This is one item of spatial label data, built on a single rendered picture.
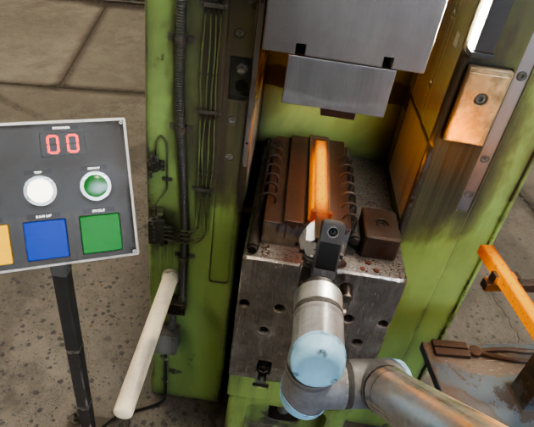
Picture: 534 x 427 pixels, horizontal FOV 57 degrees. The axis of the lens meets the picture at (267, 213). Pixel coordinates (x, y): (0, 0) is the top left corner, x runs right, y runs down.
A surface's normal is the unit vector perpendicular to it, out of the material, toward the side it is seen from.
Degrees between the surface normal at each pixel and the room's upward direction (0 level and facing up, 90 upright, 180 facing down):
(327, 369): 86
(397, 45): 90
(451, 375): 0
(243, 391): 90
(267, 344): 90
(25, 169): 60
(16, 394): 0
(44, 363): 0
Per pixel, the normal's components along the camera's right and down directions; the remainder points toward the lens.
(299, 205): 0.12, -0.80
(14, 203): 0.36, 0.12
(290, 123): -0.09, 0.59
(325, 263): -0.04, 0.13
